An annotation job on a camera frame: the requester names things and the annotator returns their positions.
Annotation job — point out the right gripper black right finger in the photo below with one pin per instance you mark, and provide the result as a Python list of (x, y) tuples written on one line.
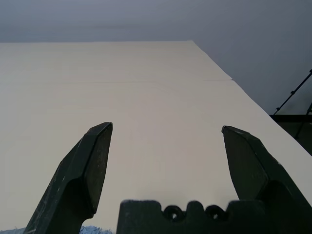
[(256, 165)]

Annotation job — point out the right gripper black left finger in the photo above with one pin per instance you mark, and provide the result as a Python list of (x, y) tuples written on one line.
[(78, 175)]

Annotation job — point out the blue grey cleaning rag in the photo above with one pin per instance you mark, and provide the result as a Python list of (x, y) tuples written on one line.
[(95, 230)]

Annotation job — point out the black tripod stand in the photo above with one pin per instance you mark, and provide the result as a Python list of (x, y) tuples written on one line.
[(292, 92)]

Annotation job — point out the black foam floor mat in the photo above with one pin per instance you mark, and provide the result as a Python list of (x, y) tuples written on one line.
[(292, 126)]

